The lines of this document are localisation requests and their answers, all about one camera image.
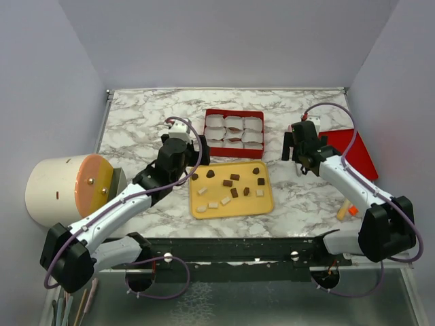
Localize wooden stick on floor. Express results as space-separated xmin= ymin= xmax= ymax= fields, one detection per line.
xmin=73 ymin=289 xmax=88 ymax=326

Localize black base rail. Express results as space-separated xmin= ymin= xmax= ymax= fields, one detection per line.
xmin=111 ymin=232 xmax=354 ymax=283

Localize yellow tray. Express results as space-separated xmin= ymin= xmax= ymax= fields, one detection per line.
xmin=189 ymin=160 xmax=274 ymax=219

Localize white chocolate left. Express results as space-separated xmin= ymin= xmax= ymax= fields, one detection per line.
xmin=198 ymin=187 xmax=207 ymax=196

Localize pink stick on floor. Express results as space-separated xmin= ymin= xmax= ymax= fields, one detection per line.
xmin=84 ymin=278 xmax=99 ymax=314

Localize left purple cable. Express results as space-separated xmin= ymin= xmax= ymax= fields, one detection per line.
xmin=43 ymin=116 xmax=204 ymax=300

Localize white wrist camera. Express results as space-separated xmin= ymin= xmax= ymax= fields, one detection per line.
xmin=307 ymin=115 xmax=321 ymax=133
xmin=168 ymin=122 xmax=191 ymax=143

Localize red box lid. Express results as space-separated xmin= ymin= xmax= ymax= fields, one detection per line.
xmin=319 ymin=129 xmax=379 ymax=181

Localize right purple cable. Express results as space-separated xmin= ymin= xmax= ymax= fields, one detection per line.
xmin=302 ymin=103 xmax=425 ymax=298

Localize red chocolate box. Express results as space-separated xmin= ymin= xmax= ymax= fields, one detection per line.
xmin=203 ymin=109 xmax=266 ymax=159

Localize dark heart chocolate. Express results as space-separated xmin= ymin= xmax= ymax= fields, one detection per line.
xmin=206 ymin=170 xmax=215 ymax=179

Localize purple cable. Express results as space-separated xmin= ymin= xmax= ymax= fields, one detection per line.
xmin=43 ymin=116 xmax=204 ymax=300
xmin=302 ymin=103 xmax=425 ymax=298

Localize yellow stick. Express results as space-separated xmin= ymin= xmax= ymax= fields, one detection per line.
xmin=336 ymin=199 xmax=351 ymax=221

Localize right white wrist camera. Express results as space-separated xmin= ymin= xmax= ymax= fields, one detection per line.
xmin=307 ymin=115 xmax=321 ymax=133

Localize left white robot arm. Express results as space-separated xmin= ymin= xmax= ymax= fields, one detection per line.
xmin=40 ymin=134 xmax=210 ymax=293

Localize pink silicone tongs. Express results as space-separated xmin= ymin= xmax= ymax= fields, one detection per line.
xmin=295 ymin=163 xmax=306 ymax=177

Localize grey sticks on floor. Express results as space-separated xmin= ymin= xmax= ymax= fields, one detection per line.
xmin=51 ymin=293 xmax=73 ymax=326

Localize white chocolate centre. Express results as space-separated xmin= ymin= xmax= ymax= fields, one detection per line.
xmin=221 ymin=196 xmax=231 ymax=206

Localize orange highlighter marker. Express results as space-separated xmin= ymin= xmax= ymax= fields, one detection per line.
xmin=348 ymin=206 xmax=359 ymax=216

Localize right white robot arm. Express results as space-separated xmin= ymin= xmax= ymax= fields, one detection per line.
xmin=281 ymin=121 xmax=417 ymax=266

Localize brown bar chocolate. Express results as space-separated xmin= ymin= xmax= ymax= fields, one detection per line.
xmin=230 ymin=188 xmax=239 ymax=198

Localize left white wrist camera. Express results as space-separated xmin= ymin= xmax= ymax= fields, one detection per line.
xmin=168 ymin=122 xmax=191 ymax=143

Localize white cylinder with orange disc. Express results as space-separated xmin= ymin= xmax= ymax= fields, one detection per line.
xmin=25 ymin=153 xmax=127 ymax=228

